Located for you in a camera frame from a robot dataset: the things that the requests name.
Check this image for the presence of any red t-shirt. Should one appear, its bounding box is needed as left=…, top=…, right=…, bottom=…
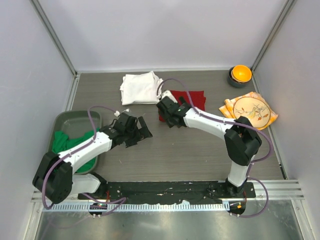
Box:
left=158, top=90, right=206, bottom=123

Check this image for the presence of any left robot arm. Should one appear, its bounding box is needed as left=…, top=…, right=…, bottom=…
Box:
left=32, top=112, right=153, bottom=205

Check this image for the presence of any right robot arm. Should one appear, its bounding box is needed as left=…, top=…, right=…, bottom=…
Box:
left=156, top=96, right=262, bottom=198

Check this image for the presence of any folded white t-shirt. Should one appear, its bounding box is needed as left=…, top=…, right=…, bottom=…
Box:
left=119, top=71, right=163, bottom=106

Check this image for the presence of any grey plastic tray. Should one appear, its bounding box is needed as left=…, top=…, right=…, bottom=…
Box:
left=48, top=110, right=103, bottom=175

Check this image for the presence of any orange checkered cloth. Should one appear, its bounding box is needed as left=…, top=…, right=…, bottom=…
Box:
left=219, top=91, right=278, bottom=131

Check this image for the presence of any green t-shirt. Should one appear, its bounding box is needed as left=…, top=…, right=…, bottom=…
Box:
left=51, top=130, right=98, bottom=174

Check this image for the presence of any orange bowl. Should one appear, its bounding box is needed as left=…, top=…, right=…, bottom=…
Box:
left=231, top=65, right=252, bottom=83

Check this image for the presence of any embroidered round plate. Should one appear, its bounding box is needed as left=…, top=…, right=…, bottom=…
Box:
left=233, top=97, right=271, bottom=128

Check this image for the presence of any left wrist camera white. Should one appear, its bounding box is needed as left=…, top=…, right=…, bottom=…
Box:
left=113, top=108, right=131, bottom=117

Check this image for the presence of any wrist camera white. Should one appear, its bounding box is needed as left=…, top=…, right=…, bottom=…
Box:
left=159, top=90, right=178, bottom=103
left=113, top=108, right=131, bottom=117

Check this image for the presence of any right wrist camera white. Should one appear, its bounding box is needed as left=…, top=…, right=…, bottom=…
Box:
left=159, top=90, right=178, bottom=103

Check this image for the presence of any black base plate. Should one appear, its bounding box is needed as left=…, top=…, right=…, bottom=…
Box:
left=90, top=180, right=256, bottom=205

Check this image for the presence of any white slotted cable duct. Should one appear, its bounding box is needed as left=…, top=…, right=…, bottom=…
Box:
left=50, top=201, right=230, bottom=213

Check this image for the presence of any aluminium rail frame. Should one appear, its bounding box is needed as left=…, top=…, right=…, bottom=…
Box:
left=31, top=179, right=305, bottom=203

